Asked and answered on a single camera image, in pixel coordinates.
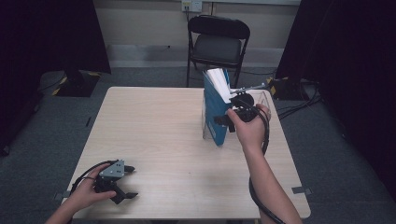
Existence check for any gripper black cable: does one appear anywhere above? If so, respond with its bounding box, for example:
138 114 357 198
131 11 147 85
69 159 119 196
236 98 287 224

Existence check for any black floor cables bundle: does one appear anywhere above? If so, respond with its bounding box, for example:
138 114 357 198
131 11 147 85
276 81 323 121

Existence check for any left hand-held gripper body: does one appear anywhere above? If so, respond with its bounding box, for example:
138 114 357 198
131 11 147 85
93 159 126 193

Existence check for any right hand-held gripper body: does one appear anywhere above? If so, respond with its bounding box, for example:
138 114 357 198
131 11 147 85
229 82 268 123

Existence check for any person's left hand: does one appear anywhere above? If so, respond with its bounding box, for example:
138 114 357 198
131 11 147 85
64 163 118 214

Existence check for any black curtain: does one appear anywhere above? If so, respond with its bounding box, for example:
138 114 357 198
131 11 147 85
0 0 112 157
275 0 396 202

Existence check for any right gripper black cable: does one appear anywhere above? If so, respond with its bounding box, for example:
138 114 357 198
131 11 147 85
236 98 287 224

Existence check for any grey tape strip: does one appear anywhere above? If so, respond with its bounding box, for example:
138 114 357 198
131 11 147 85
53 189 71 202
291 186 313 196

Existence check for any thin black floor cable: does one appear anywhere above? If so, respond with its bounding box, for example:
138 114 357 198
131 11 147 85
190 66 278 89

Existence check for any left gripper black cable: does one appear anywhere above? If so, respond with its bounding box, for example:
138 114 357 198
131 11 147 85
69 159 119 196

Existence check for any black stand base yellow tape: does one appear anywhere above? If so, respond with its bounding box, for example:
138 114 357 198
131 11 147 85
265 76 313 102
38 69 103 98

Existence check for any person's right hand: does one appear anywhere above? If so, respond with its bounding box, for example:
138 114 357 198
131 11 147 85
226 103 272 155

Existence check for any blue book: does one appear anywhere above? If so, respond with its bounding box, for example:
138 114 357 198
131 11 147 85
203 67 233 147

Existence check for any clear acrylic book rack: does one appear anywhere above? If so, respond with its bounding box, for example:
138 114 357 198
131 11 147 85
201 90 272 144

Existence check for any black folding chair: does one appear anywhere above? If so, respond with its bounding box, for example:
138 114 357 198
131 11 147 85
186 14 251 90

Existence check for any white wall socket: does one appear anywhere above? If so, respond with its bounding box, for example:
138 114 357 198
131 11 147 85
181 0 204 13

